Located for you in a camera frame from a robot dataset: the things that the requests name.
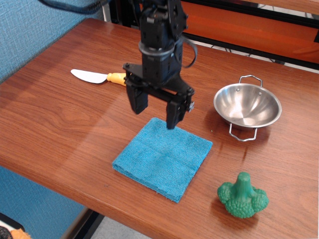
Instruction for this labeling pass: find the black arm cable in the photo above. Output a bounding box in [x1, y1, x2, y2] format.
[174, 34, 198, 69]

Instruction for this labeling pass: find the orange object at corner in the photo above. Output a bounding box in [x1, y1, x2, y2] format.
[10, 229, 31, 239]

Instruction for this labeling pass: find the orange panel with black frame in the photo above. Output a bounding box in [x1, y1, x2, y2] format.
[108, 0, 319, 74]

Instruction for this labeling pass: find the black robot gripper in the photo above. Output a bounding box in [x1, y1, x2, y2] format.
[123, 42, 194, 129]

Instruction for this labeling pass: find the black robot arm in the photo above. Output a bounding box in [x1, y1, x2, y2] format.
[123, 0, 194, 129]

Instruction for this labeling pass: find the yellow handled toy knife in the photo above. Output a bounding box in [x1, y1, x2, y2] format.
[70, 69, 126, 86]

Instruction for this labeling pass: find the blue cloth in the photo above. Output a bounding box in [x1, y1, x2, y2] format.
[112, 118, 213, 203]

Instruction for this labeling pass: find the steel bowl with handles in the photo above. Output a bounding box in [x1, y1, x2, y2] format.
[213, 75, 282, 142]

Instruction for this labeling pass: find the black metal table leg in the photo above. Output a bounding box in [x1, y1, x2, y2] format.
[61, 207, 104, 239]

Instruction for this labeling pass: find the green toy broccoli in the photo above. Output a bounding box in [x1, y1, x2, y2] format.
[217, 172, 269, 219]

